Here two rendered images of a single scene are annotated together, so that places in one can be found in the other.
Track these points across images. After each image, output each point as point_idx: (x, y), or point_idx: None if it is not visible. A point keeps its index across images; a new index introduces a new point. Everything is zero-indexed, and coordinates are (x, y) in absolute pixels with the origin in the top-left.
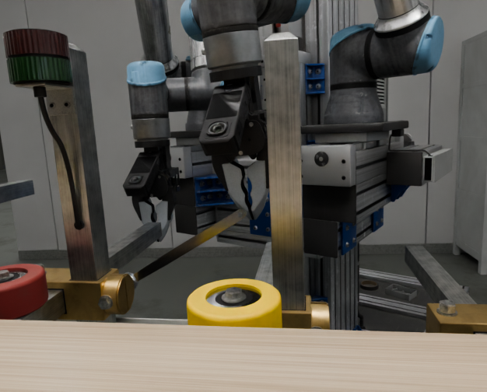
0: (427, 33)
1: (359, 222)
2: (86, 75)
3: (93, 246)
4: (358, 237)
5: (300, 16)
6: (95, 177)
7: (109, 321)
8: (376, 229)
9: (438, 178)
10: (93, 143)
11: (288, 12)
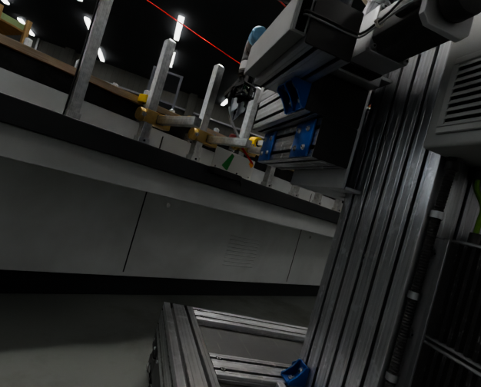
0: None
1: (280, 140)
2: (255, 92)
3: (240, 132)
4: (274, 154)
5: (253, 41)
6: (247, 116)
7: (236, 153)
8: (292, 154)
9: (249, 67)
10: (250, 108)
11: (250, 45)
